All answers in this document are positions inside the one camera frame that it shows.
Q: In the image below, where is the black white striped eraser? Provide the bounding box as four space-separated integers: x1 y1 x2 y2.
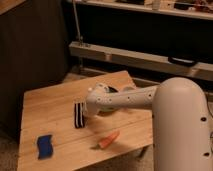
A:
74 102 85 129

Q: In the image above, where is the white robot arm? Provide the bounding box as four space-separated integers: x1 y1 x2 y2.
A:
86 77 213 171

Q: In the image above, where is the vertical metal pole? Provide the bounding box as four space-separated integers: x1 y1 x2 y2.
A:
72 0 83 46

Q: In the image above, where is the orange toy carrot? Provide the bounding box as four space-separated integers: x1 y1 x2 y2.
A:
98 131 120 149

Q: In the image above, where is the wooden table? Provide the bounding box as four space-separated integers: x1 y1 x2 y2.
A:
17 71 152 171

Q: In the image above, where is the blue sponge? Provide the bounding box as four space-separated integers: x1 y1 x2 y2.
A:
37 135 53 160

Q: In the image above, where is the dark cabinet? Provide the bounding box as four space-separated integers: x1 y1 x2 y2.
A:
0 0 68 138

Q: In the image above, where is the black handle strap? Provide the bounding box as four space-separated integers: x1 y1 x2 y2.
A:
167 56 199 68

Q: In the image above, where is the grey metal shelf rail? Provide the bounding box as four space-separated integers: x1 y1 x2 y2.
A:
69 41 213 81

